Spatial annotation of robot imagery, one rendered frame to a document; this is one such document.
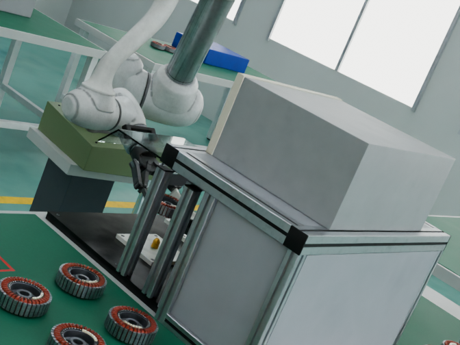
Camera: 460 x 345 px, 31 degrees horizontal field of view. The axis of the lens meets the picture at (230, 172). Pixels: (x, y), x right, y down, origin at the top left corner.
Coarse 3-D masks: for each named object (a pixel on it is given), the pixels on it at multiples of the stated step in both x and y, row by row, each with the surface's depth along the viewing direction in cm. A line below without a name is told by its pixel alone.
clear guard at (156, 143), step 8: (104, 136) 207; (112, 136) 207; (120, 136) 208; (128, 136) 201; (136, 136) 203; (144, 136) 206; (152, 136) 210; (160, 136) 213; (168, 136) 217; (128, 144) 216; (136, 144) 217; (144, 144) 199; (152, 144) 202; (160, 144) 205; (184, 144) 215; (192, 144) 219; (152, 152) 196; (160, 152) 198
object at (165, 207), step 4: (164, 196) 241; (168, 196) 242; (164, 200) 241; (168, 200) 242; (172, 200) 241; (176, 200) 242; (160, 204) 233; (164, 204) 234; (168, 204) 240; (172, 204) 239; (176, 204) 241; (160, 208) 234; (164, 208) 234; (168, 208) 233; (172, 208) 234; (160, 212) 234; (164, 212) 233; (168, 212) 234; (172, 212) 234; (168, 216) 234
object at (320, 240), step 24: (168, 144) 187; (192, 168) 182; (216, 168) 184; (216, 192) 177; (240, 192) 173; (264, 192) 180; (264, 216) 169; (288, 216) 170; (288, 240) 165; (312, 240) 164; (336, 240) 171; (360, 240) 179; (384, 240) 187; (408, 240) 197; (432, 240) 207
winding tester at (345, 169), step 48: (240, 96) 189; (288, 96) 187; (240, 144) 188; (288, 144) 180; (336, 144) 172; (384, 144) 174; (288, 192) 179; (336, 192) 171; (384, 192) 182; (432, 192) 200
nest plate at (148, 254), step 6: (120, 234) 217; (126, 234) 219; (150, 234) 226; (156, 234) 228; (120, 240) 216; (126, 240) 215; (150, 240) 222; (144, 246) 216; (150, 246) 218; (144, 252) 212; (150, 252) 214; (156, 252) 216; (144, 258) 210; (150, 258) 210; (174, 258) 216; (150, 264) 208; (174, 264) 215
